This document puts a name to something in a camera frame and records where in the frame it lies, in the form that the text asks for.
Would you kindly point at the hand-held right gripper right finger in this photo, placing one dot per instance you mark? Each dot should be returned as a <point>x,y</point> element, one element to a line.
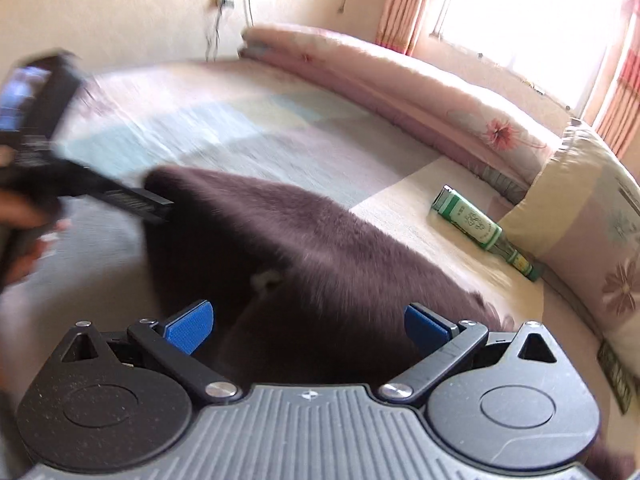
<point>425,330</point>

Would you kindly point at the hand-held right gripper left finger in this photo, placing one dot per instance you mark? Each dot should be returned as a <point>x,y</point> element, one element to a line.
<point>190,327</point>

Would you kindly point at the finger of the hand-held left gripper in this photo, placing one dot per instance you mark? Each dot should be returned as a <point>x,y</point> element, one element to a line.
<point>125,200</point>

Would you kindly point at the brown fuzzy sweater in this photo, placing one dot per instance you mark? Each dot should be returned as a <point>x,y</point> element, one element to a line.
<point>300,240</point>

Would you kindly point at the person's left hand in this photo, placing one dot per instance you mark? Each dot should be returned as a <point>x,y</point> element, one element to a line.
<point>20,210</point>

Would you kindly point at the green glass bottle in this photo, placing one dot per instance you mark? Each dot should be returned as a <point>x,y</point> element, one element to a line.
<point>470,222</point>

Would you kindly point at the dark patterned flat case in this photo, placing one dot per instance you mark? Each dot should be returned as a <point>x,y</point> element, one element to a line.
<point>615,380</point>

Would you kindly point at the floral patchwork pillow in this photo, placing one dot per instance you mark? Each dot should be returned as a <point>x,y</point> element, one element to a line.
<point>590,220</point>

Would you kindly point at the folded pink floral quilt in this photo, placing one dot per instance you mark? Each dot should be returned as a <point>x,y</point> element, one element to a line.
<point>400,90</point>

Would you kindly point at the pink striped curtain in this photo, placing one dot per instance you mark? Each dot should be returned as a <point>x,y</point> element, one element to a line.
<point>622,105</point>
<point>407,5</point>

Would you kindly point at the window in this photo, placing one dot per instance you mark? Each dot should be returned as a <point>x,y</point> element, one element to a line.
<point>525,25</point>

